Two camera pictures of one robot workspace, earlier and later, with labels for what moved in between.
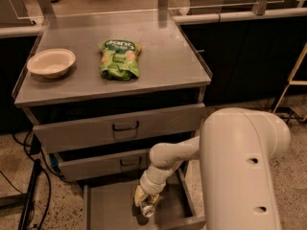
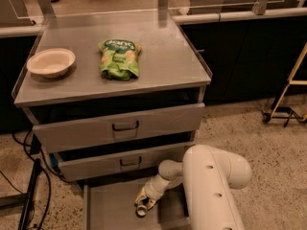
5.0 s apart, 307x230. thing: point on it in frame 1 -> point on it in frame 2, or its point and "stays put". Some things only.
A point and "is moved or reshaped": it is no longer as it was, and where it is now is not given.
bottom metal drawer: (110, 205) stays put
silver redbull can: (148, 210) is moved or reshaped
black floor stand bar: (30, 195) stays put
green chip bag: (119, 59) stays put
